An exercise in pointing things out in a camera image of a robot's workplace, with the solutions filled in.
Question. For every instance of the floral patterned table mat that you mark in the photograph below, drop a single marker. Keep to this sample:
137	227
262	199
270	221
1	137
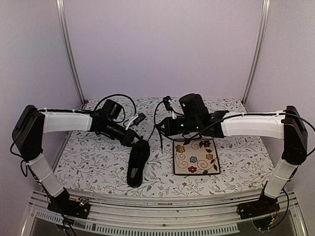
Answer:
97	164

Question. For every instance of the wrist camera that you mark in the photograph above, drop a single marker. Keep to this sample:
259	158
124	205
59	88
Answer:
135	120
168	103

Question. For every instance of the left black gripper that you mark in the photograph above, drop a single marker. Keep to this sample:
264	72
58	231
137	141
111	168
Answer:
129	137

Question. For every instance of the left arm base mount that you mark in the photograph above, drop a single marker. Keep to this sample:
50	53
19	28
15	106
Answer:
68	207

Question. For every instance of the front aluminium rail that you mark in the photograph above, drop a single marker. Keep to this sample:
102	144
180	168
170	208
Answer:
113	215

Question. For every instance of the black canvas shoe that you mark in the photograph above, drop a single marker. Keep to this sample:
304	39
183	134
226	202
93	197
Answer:
139	155

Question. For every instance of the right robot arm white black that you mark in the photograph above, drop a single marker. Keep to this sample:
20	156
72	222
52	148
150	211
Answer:
286	125

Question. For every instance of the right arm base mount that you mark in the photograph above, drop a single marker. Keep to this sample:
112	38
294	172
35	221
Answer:
257	208

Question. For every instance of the left aluminium frame post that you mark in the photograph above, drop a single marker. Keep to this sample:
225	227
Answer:
69	52

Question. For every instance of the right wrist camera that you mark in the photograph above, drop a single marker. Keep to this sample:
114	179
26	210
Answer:
168	103

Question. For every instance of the right aluminium frame post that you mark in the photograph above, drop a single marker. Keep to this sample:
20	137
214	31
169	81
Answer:
258	48

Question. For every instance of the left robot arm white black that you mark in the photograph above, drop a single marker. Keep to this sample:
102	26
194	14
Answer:
34	123

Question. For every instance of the floral square plate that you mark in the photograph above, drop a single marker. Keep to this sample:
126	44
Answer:
195	158

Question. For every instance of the aluminium frame post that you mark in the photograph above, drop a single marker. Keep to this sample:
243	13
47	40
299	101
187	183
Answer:
258	48
69	52

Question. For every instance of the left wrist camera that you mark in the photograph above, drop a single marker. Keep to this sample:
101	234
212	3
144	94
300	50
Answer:
135	120

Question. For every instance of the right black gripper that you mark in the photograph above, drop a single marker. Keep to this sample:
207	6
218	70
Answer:
169	130

